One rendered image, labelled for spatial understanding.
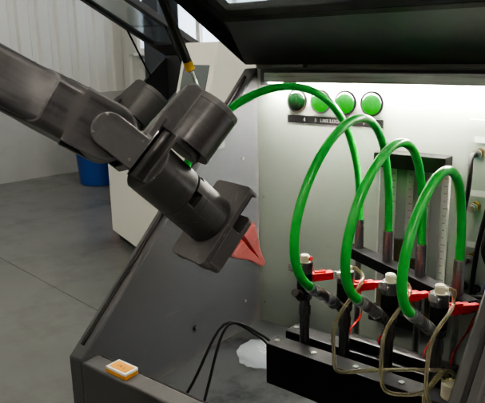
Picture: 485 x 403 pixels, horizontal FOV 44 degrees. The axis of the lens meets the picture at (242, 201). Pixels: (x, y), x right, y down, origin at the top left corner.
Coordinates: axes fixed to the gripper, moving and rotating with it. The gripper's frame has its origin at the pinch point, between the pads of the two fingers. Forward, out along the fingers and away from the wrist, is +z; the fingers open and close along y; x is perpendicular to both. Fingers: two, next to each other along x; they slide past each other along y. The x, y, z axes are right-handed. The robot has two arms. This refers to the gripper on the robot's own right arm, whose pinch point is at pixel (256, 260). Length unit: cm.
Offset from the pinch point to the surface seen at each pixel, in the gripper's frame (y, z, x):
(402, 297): 6.9, 17.2, -8.6
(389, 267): 18.0, 39.4, 12.4
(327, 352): -1.3, 36.4, 12.7
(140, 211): 44, 170, 327
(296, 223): 9.3, 8.5, 6.5
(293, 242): 6.9, 9.9, 6.5
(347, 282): 5.7, 15.3, -1.1
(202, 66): 136, 118, 277
